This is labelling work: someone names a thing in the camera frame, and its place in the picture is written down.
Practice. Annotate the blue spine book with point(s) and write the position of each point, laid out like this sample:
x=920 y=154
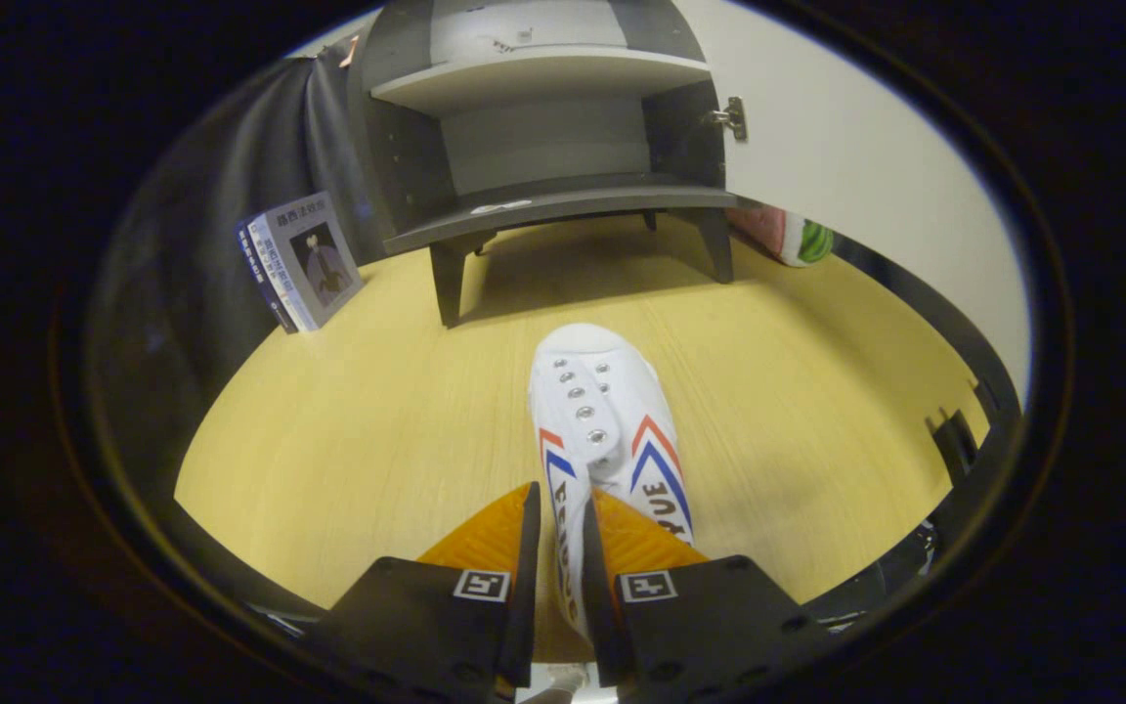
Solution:
x=265 y=274

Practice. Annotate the watermelon slice toy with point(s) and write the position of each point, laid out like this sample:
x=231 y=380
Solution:
x=793 y=235

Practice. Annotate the black backdrop cloth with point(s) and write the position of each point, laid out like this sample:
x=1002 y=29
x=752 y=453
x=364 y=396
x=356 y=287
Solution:
x=211 y=196

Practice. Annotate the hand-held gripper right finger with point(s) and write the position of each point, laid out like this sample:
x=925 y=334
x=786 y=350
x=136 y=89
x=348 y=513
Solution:
x=600 y=626

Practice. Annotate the grey portrait cover book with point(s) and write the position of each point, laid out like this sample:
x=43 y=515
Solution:
x=324 y=259

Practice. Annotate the white shoe cabinet door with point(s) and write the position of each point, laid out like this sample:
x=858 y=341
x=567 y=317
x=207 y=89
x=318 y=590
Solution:
x=866 y=147

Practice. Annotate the white shoe with chevron stripes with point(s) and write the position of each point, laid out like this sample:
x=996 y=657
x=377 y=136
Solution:
x=587 y=381

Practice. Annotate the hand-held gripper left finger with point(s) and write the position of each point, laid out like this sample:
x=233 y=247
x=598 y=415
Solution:
x=522 y=606

